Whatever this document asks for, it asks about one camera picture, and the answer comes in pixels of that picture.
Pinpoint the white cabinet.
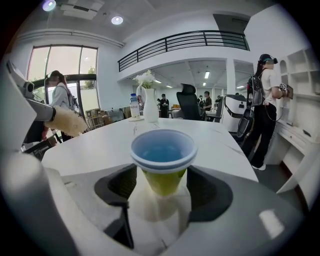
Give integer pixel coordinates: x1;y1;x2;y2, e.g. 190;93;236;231
264;47;320;209

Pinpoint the white ceramic vase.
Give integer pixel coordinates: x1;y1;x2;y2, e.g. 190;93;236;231
142;87;160;124

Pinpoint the ceiling air vent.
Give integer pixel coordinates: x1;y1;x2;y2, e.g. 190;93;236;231
59;0;105;20

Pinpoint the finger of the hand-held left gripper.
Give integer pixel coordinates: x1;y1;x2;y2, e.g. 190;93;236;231
25;98;57;122
5;59;35;99

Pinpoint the clear water bottle blue cap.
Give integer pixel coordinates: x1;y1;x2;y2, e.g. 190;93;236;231
129;92;142;120

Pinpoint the large window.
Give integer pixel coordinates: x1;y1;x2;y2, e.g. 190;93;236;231
27;44;99;121

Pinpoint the white and black machine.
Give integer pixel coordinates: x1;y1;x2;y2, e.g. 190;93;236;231
220;94;255;134

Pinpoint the black office chair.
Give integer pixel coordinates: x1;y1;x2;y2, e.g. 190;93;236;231
175;83;202;122

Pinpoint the stack of cardboard boxes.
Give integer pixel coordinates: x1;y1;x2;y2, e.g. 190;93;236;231
84;107;114;131

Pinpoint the black balcony railing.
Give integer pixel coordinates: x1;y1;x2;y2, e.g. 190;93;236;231
117;29;251;74

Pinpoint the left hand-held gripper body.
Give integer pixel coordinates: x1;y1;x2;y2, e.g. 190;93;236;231
0;63;38;152

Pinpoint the white flower bouquet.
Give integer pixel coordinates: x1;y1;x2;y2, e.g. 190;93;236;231
132;69;157;90

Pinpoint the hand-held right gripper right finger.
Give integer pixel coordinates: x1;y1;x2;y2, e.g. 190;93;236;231
162;164;311;256

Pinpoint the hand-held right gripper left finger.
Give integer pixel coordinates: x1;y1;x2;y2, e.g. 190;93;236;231
43;163;138;256

